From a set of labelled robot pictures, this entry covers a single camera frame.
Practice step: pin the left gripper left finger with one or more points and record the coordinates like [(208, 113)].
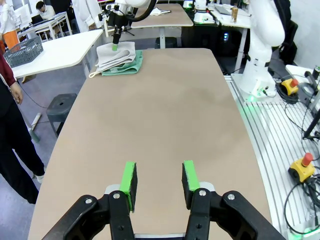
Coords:
[(117, 215)]

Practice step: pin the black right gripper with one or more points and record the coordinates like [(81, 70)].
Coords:
[(116, 19)]

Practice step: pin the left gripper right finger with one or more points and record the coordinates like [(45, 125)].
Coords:
[(200, 215)]

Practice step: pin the green terry towel white loop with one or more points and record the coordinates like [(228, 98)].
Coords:
[(125, 68)]

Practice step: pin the grey perforated plastic basket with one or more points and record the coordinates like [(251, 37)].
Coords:
[(23, 52)]

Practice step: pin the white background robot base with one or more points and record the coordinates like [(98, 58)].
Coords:
[(201, 6)]

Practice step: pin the person's right forearm maroon sleeve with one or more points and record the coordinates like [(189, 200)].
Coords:
[(6, 71)]

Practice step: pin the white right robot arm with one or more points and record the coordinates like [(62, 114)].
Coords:
[(262, 37)]

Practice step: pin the person's right hand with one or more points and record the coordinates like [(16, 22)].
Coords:
[(17, 92)]

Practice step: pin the small black tripod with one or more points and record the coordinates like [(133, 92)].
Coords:
[(128, 31)]

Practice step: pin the figure in white coat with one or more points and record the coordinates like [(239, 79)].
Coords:
[(85, 13)]

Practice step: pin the white cloth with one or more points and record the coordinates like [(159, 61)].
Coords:
[(158, 11)]

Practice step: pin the brown background table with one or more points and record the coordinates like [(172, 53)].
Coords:
[(162, 18)]

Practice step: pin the white rounded table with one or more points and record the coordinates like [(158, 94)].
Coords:
[(57, 53)]

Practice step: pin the white rectangular desk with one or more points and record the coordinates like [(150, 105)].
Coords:
[(50, 23)]

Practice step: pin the seated person white shirt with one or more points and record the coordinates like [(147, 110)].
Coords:
[(45, 10)]

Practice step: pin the grey plastic stool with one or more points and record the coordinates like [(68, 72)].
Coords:
[(61, 105)]

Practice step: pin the aluminium slotted mounting platform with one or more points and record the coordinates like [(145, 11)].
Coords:
[(275, 140)]

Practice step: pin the mannequin white shirt orange trousers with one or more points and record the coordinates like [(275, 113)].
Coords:
[(8, 27)]

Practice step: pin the yellow emergency stop box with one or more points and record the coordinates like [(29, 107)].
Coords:
[(290, 86), (301, 168)]

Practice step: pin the black computer tower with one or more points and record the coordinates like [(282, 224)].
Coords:
[(228, 37)]

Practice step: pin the white background desk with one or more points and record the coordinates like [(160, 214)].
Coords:
[(232, 21)]

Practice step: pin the wooden block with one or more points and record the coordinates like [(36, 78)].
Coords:
[(234, 15)]

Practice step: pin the person in maroon jacket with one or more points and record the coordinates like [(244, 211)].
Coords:
[(17, 140)]

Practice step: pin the black metal stand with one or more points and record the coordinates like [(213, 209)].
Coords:
[(311, 120)]

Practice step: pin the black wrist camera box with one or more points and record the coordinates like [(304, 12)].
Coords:
[(104, 13)]

